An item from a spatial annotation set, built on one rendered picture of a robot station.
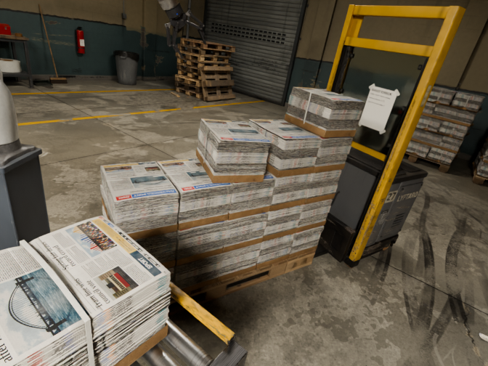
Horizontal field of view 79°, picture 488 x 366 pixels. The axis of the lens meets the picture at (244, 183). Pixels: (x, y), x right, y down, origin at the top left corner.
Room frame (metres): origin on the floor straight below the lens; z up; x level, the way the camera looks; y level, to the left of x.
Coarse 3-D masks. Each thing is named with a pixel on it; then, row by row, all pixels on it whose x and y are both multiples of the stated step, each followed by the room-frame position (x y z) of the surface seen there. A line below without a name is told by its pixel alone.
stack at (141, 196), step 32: (192, 160) 1.59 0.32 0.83; (128, 192) 1.12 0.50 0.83; (160, 192) 1.17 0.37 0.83; (192, 192) 1.24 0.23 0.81; (224, 192) 1.35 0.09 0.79; (256, 192) 1.48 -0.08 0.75; (288, 192) 1.63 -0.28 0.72; (128, 224) 1.07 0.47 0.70; (160, 224) 1.15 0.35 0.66; (224, 224) 1.37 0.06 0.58; (256, 224) 1.50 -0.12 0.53; (288, 224) 1.67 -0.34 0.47; (160, 256) 1.16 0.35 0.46; (224, 256) 1.39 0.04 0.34; (256, 256) 1.54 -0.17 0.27; (224, 288) 1.41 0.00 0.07
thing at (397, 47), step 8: (352, 40) 2.41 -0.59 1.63; (360, 40) 2.36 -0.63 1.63; (368, 40) 2.31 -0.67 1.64; (376, 40) 2.26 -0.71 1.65; (368, 48) 2.29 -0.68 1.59; (376, 48) 2.24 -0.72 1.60; (384, 48) 2.19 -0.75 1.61; (392, 48) 2.15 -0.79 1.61; (400, 48) 2.11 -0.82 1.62; (408, 48) 2.06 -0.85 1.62; (416, 48) 2.02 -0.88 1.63; (424, 48) 1.99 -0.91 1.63; (432, 48) 1.95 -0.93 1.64; (424, 56) 1.97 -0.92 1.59
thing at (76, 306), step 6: (24, 240) 0.50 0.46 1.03; (24, 246) 0.48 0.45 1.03; (30, 246) 0.48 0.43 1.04; (30, 252) 0.47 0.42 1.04; (36, 252) 0.47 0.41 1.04; (36, 258) 0.45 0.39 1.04; (42, 264) 0.43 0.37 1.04; (48, 270) 0.42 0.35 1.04; (54, 276) 0.41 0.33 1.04; (60, 282) 0.40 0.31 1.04; (60, 288) 0.39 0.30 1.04; (66, 288) 0.39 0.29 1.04; (66, 294) 0.38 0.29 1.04; (72, 300) 0.37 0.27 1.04; (78, 306) 0.36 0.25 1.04; (78, 312) 0.35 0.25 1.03; (84, 312) 0.35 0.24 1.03; (84, 318) 0.34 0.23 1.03
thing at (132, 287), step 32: (96, 224) 0.60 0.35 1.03; (64, 256) 0.48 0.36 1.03; (96, 256) 0.49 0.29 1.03; (128, 256) 0.51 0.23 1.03; (96, 288) 0.41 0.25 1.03; (128, 288) 0.43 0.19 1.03; (160, 288) 0.47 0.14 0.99; (128, 320) 0.41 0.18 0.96; (160, 320) 0.49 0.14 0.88; (128, 352) 0.41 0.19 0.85
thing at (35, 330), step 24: (0, 264) 0.43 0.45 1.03; (0, 288) 0.37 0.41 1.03; (24, 288) 0.38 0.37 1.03; (0, 312) 0.33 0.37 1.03; (24, 312) 0.34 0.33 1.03; (48, 312) 0.34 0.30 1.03; (0, 336) 0.29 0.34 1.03; (24, 336) 0.30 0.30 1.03; (48, 336) 0.30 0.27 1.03; (0, 360) 0.25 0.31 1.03; (24, 360) 0.26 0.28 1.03; (48, 360) 0.29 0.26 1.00; (72, 360) 0.32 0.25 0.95
